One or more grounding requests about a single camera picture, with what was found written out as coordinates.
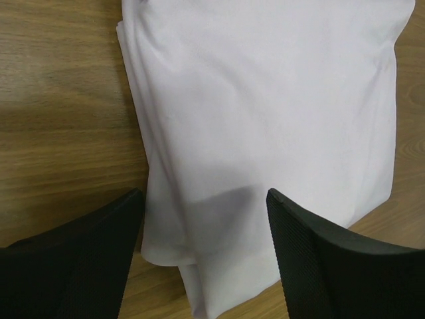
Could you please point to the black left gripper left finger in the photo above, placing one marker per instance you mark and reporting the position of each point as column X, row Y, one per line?
column 76, row 270

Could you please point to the white t shirt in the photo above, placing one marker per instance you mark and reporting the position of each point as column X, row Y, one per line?
column 234, row 98

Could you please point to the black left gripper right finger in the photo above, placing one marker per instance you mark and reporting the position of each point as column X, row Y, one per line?
column 328, row 271

